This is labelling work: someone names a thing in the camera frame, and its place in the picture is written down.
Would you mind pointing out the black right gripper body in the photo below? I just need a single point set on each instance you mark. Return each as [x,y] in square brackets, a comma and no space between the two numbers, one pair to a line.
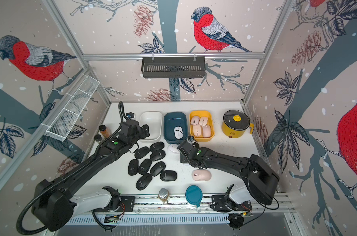
[185,159]

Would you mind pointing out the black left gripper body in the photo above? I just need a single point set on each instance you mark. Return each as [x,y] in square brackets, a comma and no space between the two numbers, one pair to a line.
[141,133]

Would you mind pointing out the pink mouse bottom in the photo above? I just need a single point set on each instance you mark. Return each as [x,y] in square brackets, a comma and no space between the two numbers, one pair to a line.
[201,175]

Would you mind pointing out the white mouse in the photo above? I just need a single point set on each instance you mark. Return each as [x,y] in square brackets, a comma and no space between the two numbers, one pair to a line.
[178,132]
[173,148]

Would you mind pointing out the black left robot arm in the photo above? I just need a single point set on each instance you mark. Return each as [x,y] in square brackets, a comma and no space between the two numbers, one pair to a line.
[52,200]

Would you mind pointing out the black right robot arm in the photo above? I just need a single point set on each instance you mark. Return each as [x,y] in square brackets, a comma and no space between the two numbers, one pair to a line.
[260,179]

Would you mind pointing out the white storage box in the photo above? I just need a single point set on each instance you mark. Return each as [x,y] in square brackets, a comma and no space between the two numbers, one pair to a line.
[154,120]

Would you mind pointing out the teal storage box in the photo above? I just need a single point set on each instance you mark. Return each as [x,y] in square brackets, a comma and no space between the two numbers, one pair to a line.
[172,120]

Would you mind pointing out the yellow storage box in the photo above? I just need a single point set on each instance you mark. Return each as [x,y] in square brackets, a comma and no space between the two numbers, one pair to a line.
[201,113]

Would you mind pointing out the white mouse top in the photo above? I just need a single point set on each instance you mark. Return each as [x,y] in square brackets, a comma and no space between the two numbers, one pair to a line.
[173,148]

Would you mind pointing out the brown spice jar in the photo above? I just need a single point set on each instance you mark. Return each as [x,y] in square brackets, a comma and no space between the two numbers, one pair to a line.
[104,131]

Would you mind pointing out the black mouse top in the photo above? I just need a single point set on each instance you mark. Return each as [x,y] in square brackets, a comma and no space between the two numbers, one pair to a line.
[157,146]

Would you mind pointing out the dark spice jar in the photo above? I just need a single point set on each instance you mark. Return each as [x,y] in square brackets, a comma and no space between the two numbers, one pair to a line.
[98,138]

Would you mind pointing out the teal round lid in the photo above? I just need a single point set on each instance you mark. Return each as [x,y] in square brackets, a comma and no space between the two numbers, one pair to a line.
[194,196]

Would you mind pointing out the yellow electric cooking pot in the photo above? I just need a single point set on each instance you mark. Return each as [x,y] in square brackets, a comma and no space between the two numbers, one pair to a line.
[235,133]

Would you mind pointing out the small glass bottle metal cap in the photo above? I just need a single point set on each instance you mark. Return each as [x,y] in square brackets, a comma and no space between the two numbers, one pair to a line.
[164,195]

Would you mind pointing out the glass pot lid yellow knob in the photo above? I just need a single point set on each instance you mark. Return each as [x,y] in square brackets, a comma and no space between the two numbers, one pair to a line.
[236,120]

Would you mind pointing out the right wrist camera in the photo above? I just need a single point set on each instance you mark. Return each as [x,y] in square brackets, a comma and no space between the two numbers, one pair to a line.
[191,139]

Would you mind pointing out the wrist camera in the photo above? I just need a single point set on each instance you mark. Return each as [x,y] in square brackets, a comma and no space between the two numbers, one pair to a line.
[191,139]
[130,115]

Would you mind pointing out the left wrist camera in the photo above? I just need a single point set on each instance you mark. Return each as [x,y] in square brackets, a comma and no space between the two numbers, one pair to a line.
[130,115]

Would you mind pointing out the white wire mesh shelf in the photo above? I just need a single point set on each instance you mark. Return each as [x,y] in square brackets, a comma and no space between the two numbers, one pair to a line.
[68,115]

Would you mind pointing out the black hanging wire basket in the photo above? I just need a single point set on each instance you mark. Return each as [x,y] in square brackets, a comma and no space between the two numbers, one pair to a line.
[173,67]

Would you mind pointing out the aluminium mounting rail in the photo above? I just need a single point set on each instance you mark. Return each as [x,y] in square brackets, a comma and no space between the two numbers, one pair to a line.
[149,210]

